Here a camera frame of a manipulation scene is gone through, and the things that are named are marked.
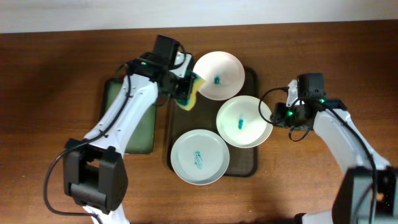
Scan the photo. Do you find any pinkish white plate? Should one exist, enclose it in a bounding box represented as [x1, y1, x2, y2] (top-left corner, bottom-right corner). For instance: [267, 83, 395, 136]
[193, 51, 245, 101]

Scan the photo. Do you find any cream white plate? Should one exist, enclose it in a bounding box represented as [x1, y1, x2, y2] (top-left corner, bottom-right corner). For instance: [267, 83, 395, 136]
[216, 95, 273, 148]

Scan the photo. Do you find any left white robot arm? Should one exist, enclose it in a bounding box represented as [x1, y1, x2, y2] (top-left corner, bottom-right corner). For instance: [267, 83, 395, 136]
[62, 35, 197, 223]

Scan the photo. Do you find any large dark serving tray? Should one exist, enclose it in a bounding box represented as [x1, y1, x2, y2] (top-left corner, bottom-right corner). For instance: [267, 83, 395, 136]
[165, 65, 259, 178]

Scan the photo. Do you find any green and yellow sponge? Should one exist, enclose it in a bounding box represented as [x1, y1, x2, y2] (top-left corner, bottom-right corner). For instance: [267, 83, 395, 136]
[175, 70, 205, 111]

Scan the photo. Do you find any small black water tray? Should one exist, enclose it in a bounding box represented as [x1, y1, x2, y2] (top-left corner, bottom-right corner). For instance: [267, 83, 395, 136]
[99, 78, 157, 154]

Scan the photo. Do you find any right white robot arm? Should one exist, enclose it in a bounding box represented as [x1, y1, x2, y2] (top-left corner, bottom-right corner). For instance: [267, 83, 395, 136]
[269, 73, 397, 224]

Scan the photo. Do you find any pale grey plate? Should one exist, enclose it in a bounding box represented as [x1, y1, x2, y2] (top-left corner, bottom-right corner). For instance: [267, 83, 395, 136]
[170, 129, 230, 185]

